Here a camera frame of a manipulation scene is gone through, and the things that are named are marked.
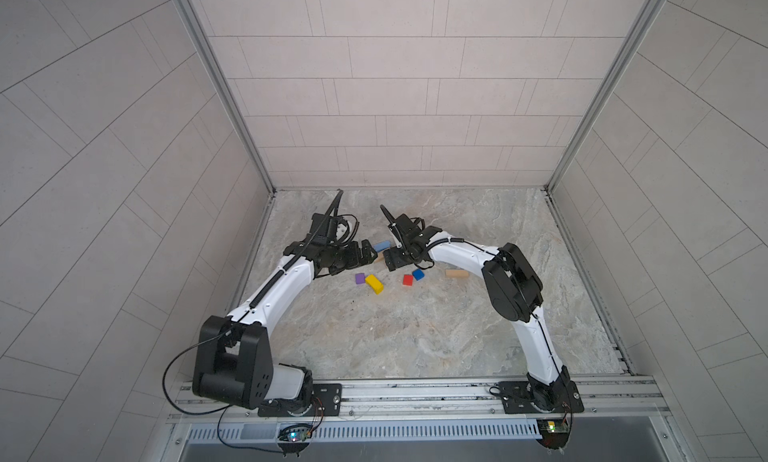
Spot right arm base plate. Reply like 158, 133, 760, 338
489, 379, 584, 414

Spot yellow wood block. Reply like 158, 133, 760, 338
365, 274, 384, 294

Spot right yellow circuit board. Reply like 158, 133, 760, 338
537, 419, 571, 450

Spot left green circuit board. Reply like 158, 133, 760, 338
277, 423, 313, 443

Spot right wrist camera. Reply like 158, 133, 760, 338
391, 214, 425, 245

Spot light blue wood block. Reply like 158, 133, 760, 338
373, 240, 392, 252

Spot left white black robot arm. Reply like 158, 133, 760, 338
192, 239, 377, 413

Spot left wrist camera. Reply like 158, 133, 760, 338
309, 213, 350, 245

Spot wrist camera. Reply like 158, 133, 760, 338
391, 214, 425, 245
309, 213, 350, 245

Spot left black cable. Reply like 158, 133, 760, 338
161, 329, 241, 416

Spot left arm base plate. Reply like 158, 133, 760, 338
257, 383, 342, 417

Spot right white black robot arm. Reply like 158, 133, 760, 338
384, 232, 572, 412

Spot aluminium mounting rail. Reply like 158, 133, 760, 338
167, 374, 670, 424

